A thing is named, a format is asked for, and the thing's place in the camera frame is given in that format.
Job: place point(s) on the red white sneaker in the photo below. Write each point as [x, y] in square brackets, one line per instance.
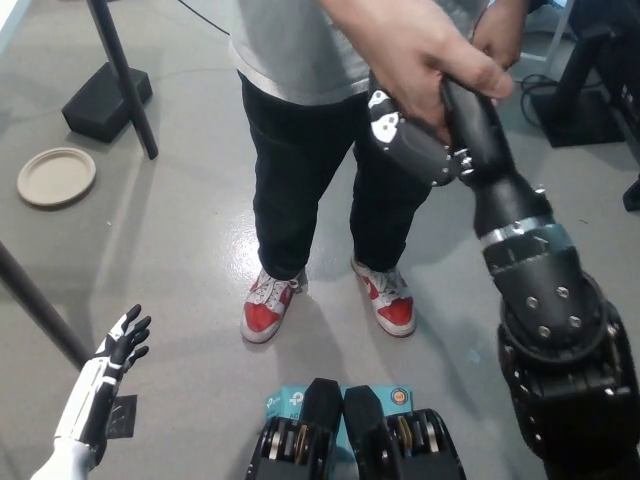
[265, 315]
[392, 307]

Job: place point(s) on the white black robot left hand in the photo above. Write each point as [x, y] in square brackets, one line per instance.
[95, 380]

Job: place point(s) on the person right hand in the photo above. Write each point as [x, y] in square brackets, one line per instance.
[425, 60]

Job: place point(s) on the white table leg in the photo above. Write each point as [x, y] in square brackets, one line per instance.
[555, 40]

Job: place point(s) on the teal robot body top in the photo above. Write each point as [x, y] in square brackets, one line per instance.
[290, 400]

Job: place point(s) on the person left hand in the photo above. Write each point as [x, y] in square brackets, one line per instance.
[505, 35]

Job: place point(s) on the beige paper plate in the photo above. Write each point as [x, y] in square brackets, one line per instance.
[56, 176]

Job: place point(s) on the red white left sneaker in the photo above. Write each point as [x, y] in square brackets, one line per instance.
[392, 307]

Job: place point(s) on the black square floor patch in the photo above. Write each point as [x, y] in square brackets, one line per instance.
[122, 417]

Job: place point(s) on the black trousers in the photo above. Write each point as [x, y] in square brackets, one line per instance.
[285, 175]

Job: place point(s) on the black slanted pole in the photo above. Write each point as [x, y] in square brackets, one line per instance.
[37, 300]

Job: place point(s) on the red white right sneaker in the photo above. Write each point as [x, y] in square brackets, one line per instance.
[265, 315]

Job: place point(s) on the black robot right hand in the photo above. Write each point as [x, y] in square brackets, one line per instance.
[495, 170]

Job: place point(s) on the black equipment stand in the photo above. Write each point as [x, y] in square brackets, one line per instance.
[580, 115]

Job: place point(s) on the grey t-shirt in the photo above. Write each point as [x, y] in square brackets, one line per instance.
[290, 50]

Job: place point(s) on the black upright pole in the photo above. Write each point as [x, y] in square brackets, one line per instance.
[127, 80]

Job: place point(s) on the black base block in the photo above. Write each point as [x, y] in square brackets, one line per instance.
[95, 110]

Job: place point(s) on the black stand foot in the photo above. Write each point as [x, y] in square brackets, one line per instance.
[632, 196]

